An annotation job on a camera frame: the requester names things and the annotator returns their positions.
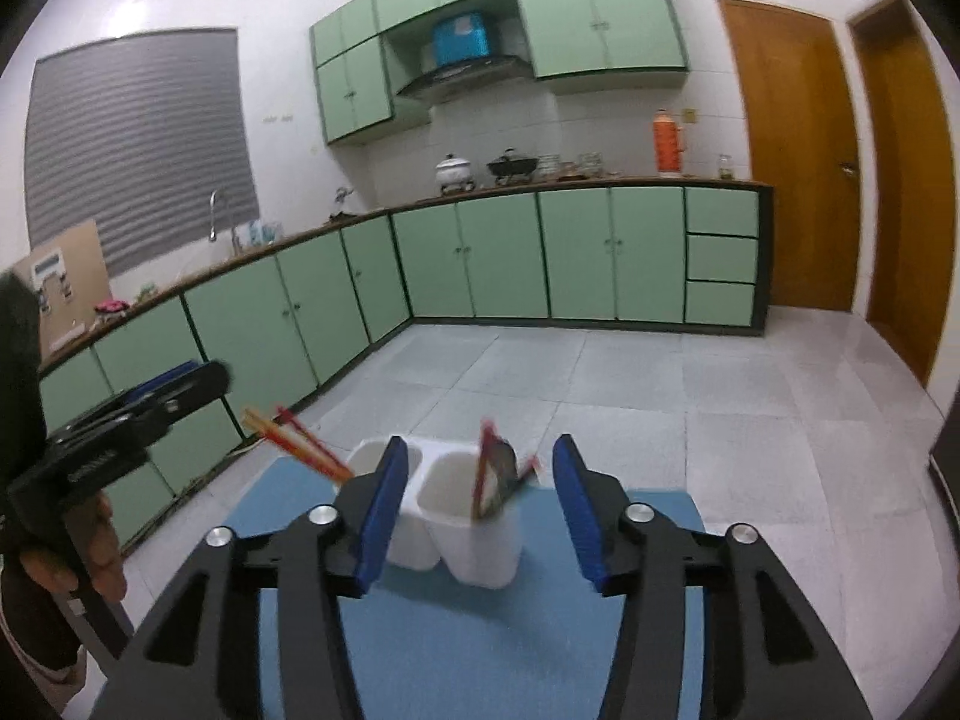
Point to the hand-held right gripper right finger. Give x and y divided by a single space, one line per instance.
581 517

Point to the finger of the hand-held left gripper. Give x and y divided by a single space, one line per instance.
202 386
169 379

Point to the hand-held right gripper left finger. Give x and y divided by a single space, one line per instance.
382 517

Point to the white plastic chopstick holder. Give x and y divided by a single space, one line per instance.
480 547
416 532

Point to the red patterned bamboo chopstick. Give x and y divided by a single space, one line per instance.
531 465

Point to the black chopstick with silver band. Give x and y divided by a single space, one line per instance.
504 472

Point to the person's left forearm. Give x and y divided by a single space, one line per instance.
37 630

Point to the person's left hand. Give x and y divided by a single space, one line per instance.
105 540

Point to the small red object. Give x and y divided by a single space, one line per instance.
111 306

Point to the cardboard board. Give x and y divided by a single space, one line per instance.
75 292

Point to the blue tablecloth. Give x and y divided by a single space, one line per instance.
450 652

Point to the small plastic bottles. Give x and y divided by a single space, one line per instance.
259 234

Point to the metal sink faucet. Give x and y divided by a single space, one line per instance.
216 214

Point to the grey window blind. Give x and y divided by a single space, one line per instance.
142 150

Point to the green kitchen base cabinets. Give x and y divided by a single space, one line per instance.
487 255

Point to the white cooking pot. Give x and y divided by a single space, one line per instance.
454 171

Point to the black wok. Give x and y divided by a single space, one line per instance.
512 165

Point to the black appliance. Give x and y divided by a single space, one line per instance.
946 465

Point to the small glass jar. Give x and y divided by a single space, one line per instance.
724 167

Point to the orange thermos flask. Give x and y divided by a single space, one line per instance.
667 146

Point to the range hood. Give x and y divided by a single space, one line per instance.
465 76

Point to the blue box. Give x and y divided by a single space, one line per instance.
461 39

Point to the plain wooden door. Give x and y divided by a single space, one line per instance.
907 187

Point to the green kitchen wall cabinets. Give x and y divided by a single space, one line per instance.
600 15

